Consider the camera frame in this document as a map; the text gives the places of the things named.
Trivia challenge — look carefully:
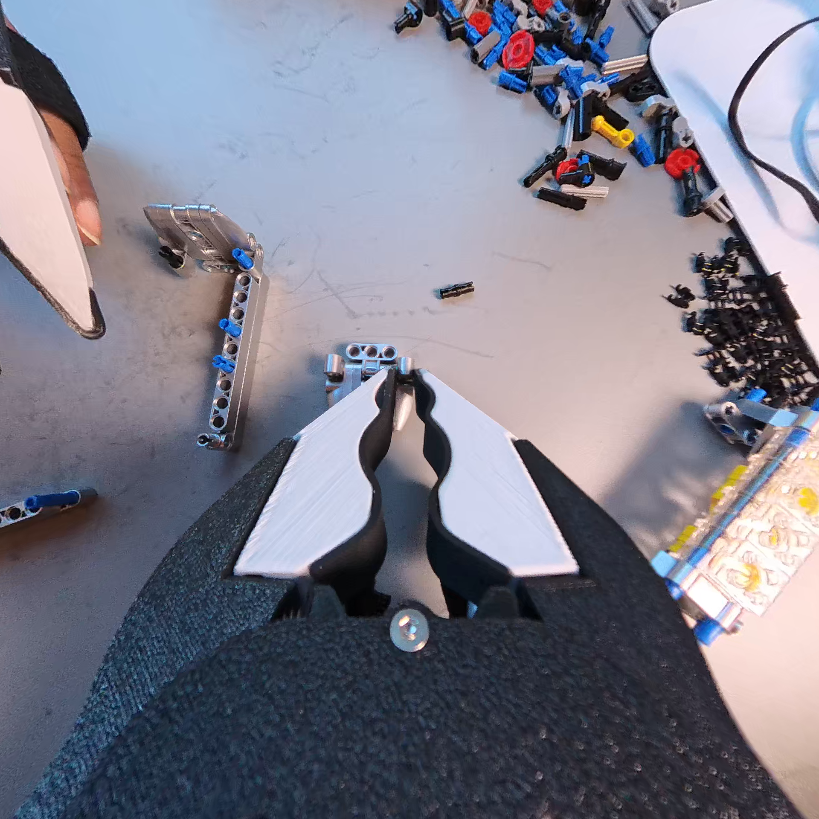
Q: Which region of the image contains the white base with battery box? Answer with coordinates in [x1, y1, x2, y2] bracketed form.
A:
[646, 0, 819, 360]

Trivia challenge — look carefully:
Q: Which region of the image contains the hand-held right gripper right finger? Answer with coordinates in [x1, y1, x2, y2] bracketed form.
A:
[412, 368, 581, 609]

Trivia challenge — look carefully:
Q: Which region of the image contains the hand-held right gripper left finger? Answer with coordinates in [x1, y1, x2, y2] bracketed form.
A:
[233, 366, 392, 602]

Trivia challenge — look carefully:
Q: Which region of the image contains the silver curved toy panel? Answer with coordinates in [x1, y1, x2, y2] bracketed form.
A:
[324, 342, 417, 436]

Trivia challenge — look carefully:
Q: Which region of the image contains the person's left hand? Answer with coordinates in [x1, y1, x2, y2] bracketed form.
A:
[38, 107, 104, 248]

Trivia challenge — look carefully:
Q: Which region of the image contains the long grey beam panel assembly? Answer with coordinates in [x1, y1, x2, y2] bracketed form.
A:
[143, 203, 270, 453]

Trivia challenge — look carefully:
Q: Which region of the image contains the grey desk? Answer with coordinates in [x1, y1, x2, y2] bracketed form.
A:
[0, 0, 819, 813]

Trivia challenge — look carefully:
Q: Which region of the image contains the pile of colourful toy pieces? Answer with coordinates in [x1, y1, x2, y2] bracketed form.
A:
[393, 0, 735, 223]

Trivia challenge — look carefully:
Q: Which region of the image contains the grey holed beam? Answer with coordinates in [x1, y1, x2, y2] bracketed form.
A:
[0, 488, 99, 529]

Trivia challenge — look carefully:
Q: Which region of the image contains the pile of black toy pieces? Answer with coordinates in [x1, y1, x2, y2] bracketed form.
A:
[662, 235, 819, 408]

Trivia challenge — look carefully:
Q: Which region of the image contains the black motor cable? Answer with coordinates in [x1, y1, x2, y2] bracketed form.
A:
[728, 15, 819, 200]

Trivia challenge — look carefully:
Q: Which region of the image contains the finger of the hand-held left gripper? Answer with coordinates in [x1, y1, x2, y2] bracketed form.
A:
[0, 80, 107, 340]

